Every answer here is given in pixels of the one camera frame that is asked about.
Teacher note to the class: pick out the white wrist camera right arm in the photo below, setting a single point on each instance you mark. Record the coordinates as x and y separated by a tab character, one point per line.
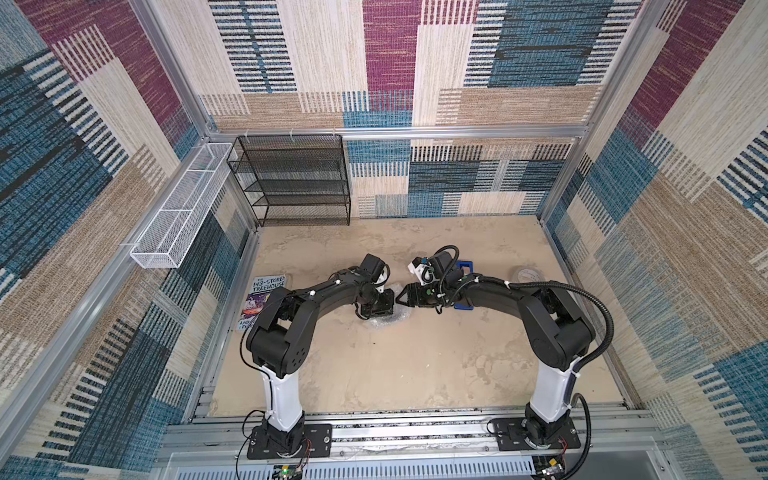
442	266

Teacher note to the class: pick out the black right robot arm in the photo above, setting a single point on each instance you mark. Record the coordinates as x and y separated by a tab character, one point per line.
567	328

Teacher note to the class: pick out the clear bubble wrap sheet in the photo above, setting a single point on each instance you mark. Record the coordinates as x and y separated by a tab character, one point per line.
399	314

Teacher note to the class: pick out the Treehouse paperback book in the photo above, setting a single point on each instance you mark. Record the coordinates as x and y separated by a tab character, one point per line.
261	288

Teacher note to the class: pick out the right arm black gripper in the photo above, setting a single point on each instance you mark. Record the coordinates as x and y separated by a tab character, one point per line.
424	294

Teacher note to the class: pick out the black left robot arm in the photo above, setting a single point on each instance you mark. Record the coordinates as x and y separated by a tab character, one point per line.
280	340

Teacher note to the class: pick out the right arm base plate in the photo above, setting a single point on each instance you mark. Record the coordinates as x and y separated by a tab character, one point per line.
514	434

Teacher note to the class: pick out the black mesh shelf rack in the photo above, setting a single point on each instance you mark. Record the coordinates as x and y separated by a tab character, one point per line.
293	180

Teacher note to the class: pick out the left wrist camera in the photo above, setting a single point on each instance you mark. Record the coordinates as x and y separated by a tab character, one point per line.
375	270

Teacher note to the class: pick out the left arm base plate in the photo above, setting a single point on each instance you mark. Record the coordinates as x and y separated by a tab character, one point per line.
267	442

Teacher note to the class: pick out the blue tape dispenser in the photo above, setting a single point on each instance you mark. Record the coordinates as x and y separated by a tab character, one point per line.
465	270

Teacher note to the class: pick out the white wire mesh basket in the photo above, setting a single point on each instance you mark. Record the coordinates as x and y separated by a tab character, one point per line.
166	241

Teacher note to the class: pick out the clear packing tape roll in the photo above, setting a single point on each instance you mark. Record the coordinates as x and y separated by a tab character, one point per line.
526	274

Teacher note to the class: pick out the aluminium front rail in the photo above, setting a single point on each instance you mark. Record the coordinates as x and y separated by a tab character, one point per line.
426	444

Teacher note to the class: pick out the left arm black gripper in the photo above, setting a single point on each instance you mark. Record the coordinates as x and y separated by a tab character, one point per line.
390	299

